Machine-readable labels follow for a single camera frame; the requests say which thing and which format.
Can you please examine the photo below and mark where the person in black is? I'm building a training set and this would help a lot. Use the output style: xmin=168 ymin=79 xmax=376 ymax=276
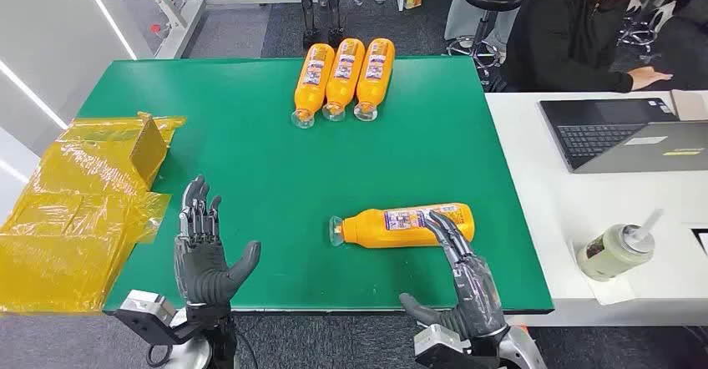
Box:
xmin=500 ymin=0 xmax=675 ymax=94

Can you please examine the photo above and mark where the person's hand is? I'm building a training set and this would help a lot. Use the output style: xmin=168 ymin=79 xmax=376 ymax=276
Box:
xmin=629 ymin=66 xmax=675 ymax=92

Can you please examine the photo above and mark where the pale drink cup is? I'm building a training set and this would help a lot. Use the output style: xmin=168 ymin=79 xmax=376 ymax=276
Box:
xmin=576 ymin=223 xmax=657 ymax=283

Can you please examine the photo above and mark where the orange juice bottle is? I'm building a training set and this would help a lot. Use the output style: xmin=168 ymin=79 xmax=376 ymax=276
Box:
xmin=291 ymin=43 xmax=336 ymax=129
xmin=353 ymin=38 xmax=396 ymax=123
xmin=329 ymin=202 xmax=476 ymax=250
xmin=322 ymin=38 xmax=367 ymax=123

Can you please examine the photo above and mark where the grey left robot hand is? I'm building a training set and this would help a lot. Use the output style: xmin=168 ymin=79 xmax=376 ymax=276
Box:
xmin=174 ymin=175 xmax=261 ymax=306

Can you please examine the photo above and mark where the black device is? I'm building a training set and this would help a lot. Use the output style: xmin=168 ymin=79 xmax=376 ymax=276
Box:
xmin=691 ymin=226 xmax=708 ymax=257

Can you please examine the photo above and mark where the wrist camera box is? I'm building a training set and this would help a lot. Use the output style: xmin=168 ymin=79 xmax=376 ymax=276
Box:
xmin=413 ymin=323 xmax=477 ymax=369
xmin=113 ymin=290 xmax=187 ymax=347

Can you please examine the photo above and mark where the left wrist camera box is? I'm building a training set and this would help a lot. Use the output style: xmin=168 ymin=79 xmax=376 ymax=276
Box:
xmin=113 ymin=290 xmax=187 ymax=347

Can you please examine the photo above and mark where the grey laptop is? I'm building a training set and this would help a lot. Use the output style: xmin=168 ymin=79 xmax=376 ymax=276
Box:
xmin=539 ymin=97 xmax=708 ymax=175

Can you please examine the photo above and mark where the yellow film wrapped cardboard box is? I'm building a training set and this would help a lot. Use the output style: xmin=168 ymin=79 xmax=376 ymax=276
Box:
xmin=58 ymin=112 xmax=188 ymax=189

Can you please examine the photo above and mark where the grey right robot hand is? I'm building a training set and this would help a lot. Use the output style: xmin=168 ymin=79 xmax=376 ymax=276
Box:
xmin=399 ymin=210 xmax=508 ymax=339

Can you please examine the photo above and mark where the chrome chair base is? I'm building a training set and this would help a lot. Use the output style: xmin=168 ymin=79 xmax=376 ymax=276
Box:
xmin=615 ymin=0 xmax=660 ymax=54

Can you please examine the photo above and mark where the white drinking straw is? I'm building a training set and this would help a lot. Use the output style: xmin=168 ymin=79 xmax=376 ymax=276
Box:
xmin=630 ymin=209 xmax=665 ymax=244

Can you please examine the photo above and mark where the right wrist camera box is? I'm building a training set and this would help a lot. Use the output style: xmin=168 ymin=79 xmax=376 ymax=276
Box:
xmin=413 ymin=323 xmax=477 ymax=369

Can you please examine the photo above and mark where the yellow plastic bag pile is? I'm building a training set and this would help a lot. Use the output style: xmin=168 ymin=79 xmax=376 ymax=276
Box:
xmin=0 ymin=140 xmax=173 ymax=316

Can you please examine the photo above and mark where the white metal frame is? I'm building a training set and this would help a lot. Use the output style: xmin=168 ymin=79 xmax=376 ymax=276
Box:
xmin=132 ymin=0 xmax=391 ymax=61

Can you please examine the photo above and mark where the black stand leg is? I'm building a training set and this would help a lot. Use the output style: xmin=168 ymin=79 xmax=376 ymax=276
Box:
xmin=287 ymin=0 xmax=321 ymax=48
xmin=322 ymin=0 xmax=347 ymax=44

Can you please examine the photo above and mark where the white paper napkin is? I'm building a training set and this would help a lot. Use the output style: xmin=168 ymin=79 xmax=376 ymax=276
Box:
xmin=571 ymin=241 xmax=638 ymax=306

